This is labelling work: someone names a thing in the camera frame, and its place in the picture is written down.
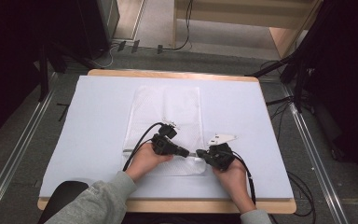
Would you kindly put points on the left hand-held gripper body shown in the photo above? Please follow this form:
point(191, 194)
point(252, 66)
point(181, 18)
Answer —
point(164, 143)

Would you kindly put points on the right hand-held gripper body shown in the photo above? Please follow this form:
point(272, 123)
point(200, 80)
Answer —
point(220, 155)

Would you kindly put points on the white mesh bag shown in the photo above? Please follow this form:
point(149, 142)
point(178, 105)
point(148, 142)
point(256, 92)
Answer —
point(167, 105)

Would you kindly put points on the person's left hand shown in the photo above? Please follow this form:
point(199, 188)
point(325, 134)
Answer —
point(144, 161)

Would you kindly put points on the person's right hand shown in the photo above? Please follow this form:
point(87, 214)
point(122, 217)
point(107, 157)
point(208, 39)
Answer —
point(234, 180)

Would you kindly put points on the wooden table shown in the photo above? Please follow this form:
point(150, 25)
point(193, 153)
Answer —
point(183, 206)

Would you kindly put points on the light blue-white table mat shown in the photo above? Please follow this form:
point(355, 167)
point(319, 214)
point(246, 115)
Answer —
point(99, 102)

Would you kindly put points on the person's dark-clothed leg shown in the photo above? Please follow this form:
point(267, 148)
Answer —
point(62, 196)

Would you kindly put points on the dark cabinet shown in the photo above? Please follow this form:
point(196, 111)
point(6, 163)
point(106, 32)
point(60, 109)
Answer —
point(90, 25)

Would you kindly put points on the light wooden shelf unit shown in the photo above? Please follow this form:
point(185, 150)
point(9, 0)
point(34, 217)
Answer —
point(245, 15)

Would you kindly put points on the dark curtain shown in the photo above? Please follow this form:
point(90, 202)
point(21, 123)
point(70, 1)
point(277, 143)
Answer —
point(6, 62)
point(348, 77)

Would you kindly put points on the metal floor rail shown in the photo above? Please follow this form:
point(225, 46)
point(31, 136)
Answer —
point(317, 161)
point(18, 143)

